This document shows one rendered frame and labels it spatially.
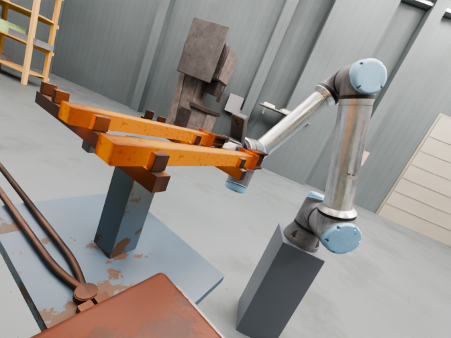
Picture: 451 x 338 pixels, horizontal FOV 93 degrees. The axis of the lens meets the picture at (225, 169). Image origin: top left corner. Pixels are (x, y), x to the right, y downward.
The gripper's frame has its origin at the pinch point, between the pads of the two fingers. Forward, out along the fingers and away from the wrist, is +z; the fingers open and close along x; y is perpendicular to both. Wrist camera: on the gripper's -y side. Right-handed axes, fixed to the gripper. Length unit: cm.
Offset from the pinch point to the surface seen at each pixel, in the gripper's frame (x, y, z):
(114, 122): -1.5, -0.1, 27.6
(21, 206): 18.9, 26.2, 28.8
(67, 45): 900, -14, -348
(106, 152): -12.0, 0.3, 34.7
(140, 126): -1.5, -0.2, 23.1
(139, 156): -13.1, 0.2, 31.9
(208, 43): 346, -142, -386
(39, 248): 4.2, 25.2, 30.9
